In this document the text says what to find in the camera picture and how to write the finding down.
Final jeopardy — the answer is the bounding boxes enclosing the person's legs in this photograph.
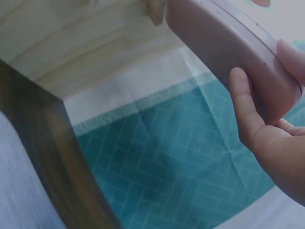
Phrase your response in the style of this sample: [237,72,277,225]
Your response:
[0,110,69,229]

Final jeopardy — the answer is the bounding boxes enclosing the person's right hand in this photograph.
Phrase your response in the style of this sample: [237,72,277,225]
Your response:
[229,39,305,204]

